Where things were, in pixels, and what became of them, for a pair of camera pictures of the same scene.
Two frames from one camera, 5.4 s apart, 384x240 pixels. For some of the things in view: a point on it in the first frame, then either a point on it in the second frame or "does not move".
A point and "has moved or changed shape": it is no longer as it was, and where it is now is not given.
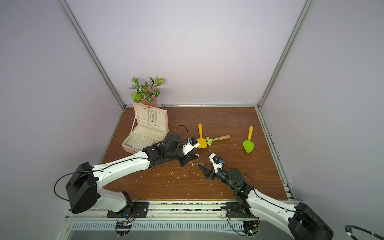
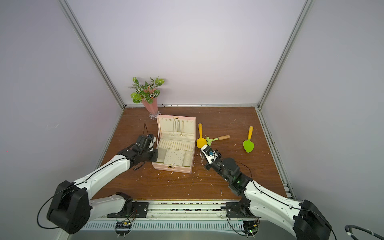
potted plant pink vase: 146,94 does not move
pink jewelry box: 151,127 has moved or changed shape
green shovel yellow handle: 248,145 does not move
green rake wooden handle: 209,141 does not move
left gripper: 187,158 to 155,152
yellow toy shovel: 202,141 does not move
